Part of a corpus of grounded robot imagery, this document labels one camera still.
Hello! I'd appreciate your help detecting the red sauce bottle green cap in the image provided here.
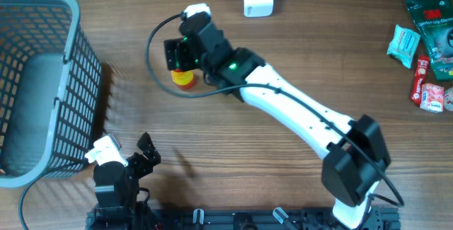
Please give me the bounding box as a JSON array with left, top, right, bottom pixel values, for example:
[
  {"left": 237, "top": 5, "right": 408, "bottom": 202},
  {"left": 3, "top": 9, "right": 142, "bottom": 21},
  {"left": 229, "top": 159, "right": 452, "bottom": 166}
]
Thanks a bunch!
[{"left": 171, "top": 69, "right": 196, "bottom": 91}]

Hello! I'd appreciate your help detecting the mint green wipes pack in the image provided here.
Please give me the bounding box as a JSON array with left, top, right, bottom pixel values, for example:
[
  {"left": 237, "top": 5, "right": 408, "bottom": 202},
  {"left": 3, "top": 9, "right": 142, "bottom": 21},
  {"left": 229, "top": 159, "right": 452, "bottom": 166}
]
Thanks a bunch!
[{"left": 386, "top": 25, "right": 420, "bottom": 69}]

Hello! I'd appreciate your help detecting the red Nescafe sachet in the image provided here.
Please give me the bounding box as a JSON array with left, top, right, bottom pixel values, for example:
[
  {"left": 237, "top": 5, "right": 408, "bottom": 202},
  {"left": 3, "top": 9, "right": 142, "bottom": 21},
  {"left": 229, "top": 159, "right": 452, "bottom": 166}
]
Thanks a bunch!
[{"left": 411, "top": 55, "right": 430, "bottom": 105}]

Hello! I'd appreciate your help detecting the orange Kleenex tissue pack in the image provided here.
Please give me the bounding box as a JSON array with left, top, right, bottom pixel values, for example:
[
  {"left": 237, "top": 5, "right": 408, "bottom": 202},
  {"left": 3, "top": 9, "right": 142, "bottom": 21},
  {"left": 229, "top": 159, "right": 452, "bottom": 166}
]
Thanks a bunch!
[{"left": 420, "top": 84, "right": 445, "bottom": 113}]

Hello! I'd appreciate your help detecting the green 3M gloves package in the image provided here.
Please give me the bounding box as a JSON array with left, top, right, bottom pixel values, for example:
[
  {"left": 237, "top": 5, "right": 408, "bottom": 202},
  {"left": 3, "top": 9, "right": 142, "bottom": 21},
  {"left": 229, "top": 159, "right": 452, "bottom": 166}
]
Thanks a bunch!
[{"left": 405, "top": 0, "right": 452, "bottom": 81}]

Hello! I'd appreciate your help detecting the green lid Knorr jar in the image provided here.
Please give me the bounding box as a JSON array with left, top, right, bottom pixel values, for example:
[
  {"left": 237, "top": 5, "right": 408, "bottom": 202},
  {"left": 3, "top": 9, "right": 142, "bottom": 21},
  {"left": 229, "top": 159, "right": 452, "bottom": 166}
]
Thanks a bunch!
[{"left": 444, "top": 87, "right": 453, "bottom": 112}]

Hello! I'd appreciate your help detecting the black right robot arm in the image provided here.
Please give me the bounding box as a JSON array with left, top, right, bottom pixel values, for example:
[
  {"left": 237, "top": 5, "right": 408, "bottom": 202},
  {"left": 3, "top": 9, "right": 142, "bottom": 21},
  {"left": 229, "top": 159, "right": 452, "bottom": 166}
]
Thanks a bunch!
[{"left": 164, "top": 11, "right": 391, "bottom": 229}]

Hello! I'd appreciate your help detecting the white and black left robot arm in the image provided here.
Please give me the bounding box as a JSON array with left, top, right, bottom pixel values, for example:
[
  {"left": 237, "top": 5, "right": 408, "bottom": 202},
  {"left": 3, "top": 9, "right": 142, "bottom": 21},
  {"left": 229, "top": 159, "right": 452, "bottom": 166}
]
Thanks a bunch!
[{"left": 85, "top": 132, "right": 163, "bottom": 230}]

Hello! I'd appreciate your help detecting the grey plastic shopping basket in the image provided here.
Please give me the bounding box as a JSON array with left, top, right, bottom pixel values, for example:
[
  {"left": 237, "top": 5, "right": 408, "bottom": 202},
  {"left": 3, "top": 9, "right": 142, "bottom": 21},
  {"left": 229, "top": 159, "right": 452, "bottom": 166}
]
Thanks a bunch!
[{"left": 1, "top": 0, "right": 102, "bottom": 188}]

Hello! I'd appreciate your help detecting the black camera cable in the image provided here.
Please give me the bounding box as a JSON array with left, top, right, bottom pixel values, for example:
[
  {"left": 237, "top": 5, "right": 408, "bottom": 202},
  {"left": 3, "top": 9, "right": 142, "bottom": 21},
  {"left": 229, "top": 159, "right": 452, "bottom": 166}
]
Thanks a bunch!
[
  {"left": 145, "top": 12, "right": 406, "bottom": 209},
  {"left": 18, "top": 161, "right": 95, "bottom": 230}
]

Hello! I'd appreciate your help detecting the black left camera cable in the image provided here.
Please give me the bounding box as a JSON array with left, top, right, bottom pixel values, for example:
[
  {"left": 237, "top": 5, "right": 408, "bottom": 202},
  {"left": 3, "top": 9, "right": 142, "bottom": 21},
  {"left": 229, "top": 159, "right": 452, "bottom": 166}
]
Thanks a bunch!
[{"left": 18, "top": 161, "right": 95, "bottom": 230}]

